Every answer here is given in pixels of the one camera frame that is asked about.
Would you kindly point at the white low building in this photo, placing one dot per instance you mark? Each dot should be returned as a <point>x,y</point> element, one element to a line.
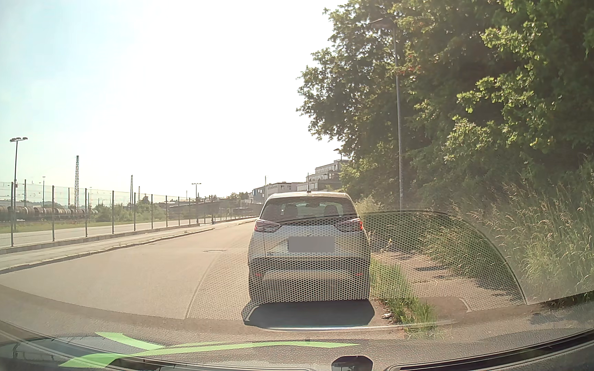
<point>276,190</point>

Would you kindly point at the grey paved pavement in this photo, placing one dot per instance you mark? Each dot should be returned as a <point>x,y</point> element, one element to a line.
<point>49,253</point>

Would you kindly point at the tall grass verge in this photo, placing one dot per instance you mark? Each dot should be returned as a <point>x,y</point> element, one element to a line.
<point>560,237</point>

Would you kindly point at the grey asphalt road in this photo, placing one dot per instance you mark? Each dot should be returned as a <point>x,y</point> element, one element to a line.
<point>137,273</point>

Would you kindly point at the row of freight wagons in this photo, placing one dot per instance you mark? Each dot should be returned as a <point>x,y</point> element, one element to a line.
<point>23,212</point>

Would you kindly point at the double-headed lamp post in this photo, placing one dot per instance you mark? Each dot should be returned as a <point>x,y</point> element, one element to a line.
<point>15,175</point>
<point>196,198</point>

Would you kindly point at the paved side path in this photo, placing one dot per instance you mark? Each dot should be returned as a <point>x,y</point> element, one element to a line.
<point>431,278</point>

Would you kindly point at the lattice mast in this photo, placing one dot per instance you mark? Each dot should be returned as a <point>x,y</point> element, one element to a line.
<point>76,180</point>
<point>131,189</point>

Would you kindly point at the row of large trees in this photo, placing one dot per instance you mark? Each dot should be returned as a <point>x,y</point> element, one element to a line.
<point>482,92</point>

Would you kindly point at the fenced asphalt yard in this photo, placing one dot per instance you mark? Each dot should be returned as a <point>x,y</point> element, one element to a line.
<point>44,234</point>

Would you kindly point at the grey multi-storey building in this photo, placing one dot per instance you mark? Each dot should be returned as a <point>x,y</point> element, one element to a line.
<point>325,176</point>

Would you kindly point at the car's own bonnet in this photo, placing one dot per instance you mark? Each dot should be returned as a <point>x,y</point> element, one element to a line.
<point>297,355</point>

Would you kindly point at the grey lamp post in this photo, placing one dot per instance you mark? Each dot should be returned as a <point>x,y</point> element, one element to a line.
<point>398,118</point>

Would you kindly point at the white car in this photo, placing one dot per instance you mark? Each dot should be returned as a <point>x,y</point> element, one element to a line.
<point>309,247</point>

